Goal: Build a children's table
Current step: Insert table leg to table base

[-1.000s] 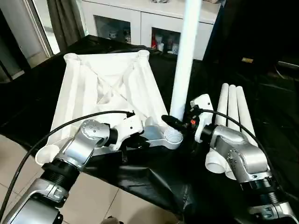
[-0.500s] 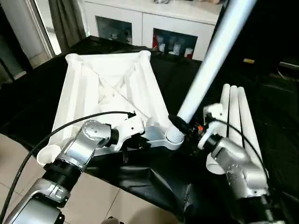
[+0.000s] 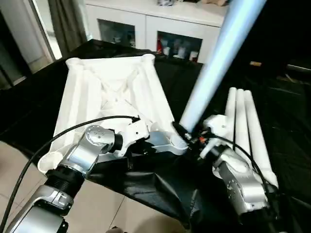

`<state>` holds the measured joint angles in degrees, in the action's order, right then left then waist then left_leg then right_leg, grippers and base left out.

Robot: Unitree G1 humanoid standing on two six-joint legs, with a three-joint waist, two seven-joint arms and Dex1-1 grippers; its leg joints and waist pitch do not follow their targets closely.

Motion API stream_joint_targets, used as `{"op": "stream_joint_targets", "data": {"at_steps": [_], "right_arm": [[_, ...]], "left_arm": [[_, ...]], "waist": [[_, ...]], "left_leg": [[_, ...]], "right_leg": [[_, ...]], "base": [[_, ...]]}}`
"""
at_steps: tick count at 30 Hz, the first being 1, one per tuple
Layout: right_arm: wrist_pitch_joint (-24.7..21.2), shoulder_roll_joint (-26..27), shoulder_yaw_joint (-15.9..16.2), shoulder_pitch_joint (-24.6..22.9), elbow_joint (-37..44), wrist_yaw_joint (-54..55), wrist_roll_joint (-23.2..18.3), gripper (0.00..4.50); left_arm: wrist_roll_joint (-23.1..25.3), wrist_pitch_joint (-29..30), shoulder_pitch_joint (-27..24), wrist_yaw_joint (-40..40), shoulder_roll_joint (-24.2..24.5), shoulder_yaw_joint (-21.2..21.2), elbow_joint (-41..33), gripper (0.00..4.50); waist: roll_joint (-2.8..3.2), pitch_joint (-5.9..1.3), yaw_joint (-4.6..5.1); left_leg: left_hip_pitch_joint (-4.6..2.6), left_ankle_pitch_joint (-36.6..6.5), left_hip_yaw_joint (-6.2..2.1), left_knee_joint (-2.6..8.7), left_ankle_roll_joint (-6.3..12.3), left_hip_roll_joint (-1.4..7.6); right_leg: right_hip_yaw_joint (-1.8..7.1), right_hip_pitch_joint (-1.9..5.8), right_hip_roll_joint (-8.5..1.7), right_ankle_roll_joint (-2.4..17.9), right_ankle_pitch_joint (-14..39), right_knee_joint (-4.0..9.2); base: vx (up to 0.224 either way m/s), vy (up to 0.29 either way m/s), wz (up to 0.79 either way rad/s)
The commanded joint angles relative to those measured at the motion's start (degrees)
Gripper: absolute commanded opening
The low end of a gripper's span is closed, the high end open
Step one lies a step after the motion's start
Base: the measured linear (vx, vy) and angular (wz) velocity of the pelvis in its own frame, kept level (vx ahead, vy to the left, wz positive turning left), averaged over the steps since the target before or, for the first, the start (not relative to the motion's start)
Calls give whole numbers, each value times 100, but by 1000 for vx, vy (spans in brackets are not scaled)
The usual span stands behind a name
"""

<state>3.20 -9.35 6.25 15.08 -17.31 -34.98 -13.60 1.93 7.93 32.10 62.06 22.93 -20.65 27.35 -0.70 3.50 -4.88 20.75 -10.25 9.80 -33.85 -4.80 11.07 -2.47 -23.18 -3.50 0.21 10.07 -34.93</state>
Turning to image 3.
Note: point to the white plastic table top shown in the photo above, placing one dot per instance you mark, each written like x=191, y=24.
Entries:
x=112, y=82

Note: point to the white plastic table leg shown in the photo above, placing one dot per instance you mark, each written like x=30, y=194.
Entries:
x=218, y=63
x=231, y=111
x=257, y=141
x=241, y=121

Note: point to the black work mat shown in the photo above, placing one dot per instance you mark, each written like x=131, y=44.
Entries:
x=160, y=194

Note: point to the small yellow label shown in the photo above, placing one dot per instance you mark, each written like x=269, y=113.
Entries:
x=255, y=63

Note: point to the white glass-door cabinet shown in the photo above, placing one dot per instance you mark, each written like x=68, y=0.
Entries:
x=146, y=19

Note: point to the grey curtain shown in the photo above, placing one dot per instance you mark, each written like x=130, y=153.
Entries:
x=68, y=24

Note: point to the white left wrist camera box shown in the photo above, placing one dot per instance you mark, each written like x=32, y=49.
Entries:
x=133, y=131

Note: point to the silver metal rail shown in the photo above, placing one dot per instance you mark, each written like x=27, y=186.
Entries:
x=299, y=68

